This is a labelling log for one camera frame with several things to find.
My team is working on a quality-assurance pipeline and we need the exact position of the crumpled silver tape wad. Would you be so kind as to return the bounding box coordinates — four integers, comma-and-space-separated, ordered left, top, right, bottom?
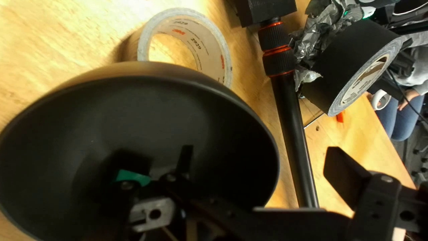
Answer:
293, 0, 375, 85

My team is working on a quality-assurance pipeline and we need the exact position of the black bowl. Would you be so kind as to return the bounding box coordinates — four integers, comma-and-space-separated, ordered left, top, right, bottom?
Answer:
0, 61, 278, 241

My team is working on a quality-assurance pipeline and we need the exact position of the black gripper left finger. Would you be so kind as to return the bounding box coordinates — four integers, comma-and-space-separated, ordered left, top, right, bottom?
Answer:
159, 146, 250, 241

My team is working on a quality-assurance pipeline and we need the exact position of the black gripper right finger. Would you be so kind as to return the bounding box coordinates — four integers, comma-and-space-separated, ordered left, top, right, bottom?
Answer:
323, 147, 428, 241

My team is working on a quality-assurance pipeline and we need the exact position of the beige tape roll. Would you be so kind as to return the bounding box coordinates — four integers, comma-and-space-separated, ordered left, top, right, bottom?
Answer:
123, 8, 232, 87

